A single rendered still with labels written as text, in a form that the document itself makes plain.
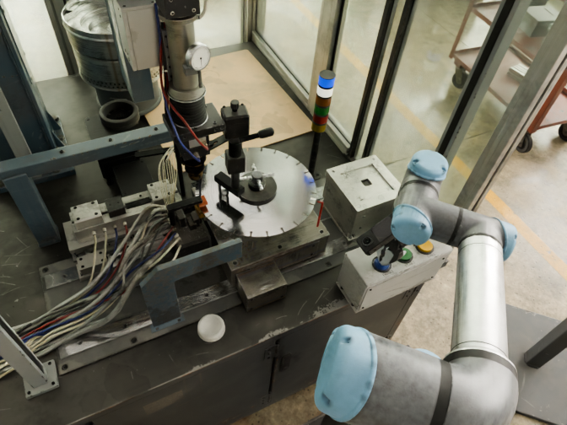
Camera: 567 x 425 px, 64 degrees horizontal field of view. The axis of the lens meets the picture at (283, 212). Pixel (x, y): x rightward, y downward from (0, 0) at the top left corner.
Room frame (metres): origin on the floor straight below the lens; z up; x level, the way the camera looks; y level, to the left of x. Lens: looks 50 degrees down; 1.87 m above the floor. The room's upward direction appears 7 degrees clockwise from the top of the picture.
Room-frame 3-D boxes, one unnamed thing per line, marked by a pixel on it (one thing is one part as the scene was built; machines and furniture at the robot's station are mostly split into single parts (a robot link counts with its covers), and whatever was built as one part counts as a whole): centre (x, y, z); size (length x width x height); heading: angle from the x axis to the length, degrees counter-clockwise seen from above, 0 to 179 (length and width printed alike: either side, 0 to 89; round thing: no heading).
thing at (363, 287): (0.73, -0.32, 0.82); 0.28 x 0.11 x 0.15; 121
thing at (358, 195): (0.97, -0.24, 0.82); 0.18 x 0.18 x 0.15; 31
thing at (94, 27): (1.41, 0.64, 0.93); 0.31 x 0.31 x 0.36
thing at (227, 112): (0.79, 0.13, 1.17); 0.06 x 0.05 x 0.20; 112
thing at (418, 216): (0.58, -0.27, 1.21); 0.11 x 0.11 x 0.08; 74
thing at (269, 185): (0.85, 0.08, 0.96); 0.11 x 0.11 x 0.03
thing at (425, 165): (0.68, -0.28, 1.21); 0.09 x 0.08 x 0.11; 164
